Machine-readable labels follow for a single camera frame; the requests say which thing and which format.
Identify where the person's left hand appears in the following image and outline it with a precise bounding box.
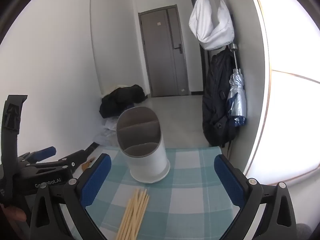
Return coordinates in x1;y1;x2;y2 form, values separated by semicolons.
0;204;27;223

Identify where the bundle of wooden chopsticks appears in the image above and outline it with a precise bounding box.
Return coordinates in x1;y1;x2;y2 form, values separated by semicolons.
115;188;150;240

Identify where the large bright window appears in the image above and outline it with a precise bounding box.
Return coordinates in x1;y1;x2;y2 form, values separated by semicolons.
244;0;320;180

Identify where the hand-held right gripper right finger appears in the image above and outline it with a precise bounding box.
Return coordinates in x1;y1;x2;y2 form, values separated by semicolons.
214;154;298;240

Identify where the black jacket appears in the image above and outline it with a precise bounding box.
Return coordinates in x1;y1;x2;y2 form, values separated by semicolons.
99;84;148;118

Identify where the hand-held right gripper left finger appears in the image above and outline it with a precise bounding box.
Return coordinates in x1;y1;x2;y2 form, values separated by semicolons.
29;153;112;240

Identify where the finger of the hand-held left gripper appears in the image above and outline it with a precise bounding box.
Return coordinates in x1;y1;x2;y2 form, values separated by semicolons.
26;149;87;173
17;146;57;164

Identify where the grey plastic parcel bag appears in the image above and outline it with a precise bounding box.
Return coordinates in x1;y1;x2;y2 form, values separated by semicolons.
94;132;118;147

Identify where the white plastic parcel bag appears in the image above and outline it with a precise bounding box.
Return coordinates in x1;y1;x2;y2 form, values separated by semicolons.
104;116;119;135

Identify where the black backpack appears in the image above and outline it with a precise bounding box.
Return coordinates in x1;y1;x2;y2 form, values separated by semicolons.
202;47;238;147

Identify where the silver folding umbrella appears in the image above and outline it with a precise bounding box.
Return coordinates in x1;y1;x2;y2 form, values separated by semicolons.
226;44;248;127

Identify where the teal checked tablecloth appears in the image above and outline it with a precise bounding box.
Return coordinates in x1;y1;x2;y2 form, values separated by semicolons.
70;146;244;240

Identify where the grey door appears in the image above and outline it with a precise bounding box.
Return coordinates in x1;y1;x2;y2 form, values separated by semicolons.
138;4;190;97

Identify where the white grey utensil holder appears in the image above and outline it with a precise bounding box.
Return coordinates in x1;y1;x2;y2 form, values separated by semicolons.
116;107;171;183

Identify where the white shoulder bag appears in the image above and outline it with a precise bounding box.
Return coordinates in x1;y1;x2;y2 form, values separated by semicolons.
189;0;235;51

